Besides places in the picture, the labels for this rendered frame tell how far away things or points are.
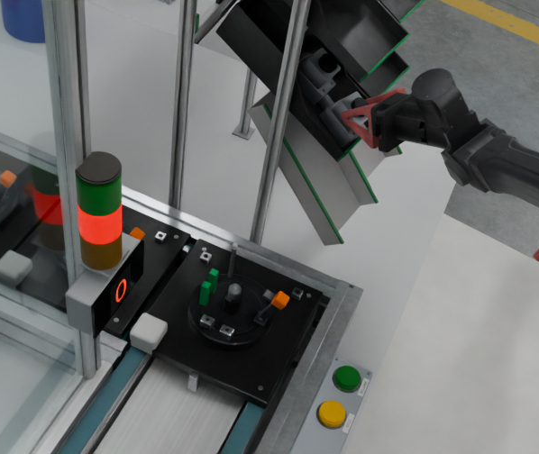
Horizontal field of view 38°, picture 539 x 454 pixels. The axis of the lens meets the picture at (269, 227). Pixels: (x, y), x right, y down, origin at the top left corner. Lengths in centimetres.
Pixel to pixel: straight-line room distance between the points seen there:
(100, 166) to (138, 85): 98
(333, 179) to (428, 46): 233
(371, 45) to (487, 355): 63
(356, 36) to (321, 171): 31
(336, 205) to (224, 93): 54
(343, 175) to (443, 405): 45
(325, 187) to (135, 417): 51
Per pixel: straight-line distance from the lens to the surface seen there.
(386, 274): 156
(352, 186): 146
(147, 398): 128
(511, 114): 350
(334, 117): 125
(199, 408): 127
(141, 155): 168
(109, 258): 96
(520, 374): 152
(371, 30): 122
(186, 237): 139
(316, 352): 130
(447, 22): 392
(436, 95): 107
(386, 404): 140
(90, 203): 89
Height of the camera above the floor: 204
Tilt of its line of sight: 49 degrees down
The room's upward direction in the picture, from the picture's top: 12 degrees clockwise
